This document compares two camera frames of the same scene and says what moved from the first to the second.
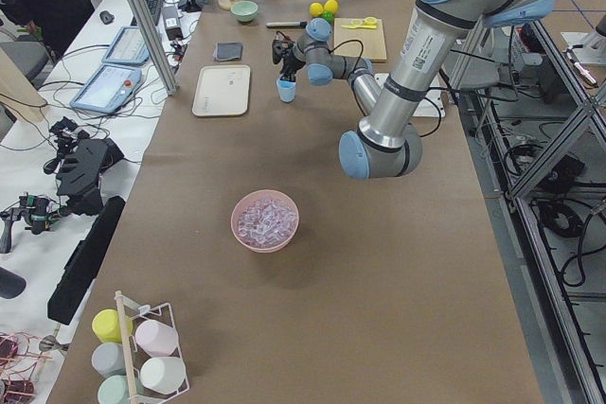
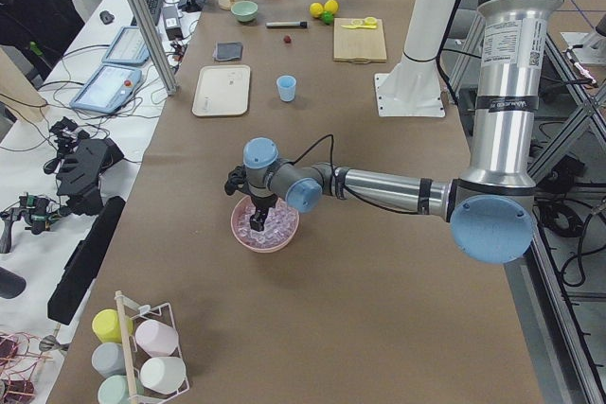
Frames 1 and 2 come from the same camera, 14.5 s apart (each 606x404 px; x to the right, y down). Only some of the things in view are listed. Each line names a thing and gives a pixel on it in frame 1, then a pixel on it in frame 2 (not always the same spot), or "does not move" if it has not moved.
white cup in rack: (163, 375) does not move
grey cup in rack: (108, 360) does not move
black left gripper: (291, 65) to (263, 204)
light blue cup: (287, 90) does not move
